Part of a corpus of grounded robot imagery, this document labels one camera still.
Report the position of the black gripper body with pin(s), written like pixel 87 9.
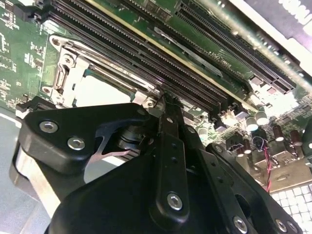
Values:
pixel 109 207

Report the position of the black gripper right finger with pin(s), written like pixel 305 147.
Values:
pixel 219 170

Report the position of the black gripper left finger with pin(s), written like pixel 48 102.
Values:
pixel 61 136

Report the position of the metal socket cover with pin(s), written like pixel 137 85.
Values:
pixel 69 83

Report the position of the silver square CPU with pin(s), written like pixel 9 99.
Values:
pixel 102 92

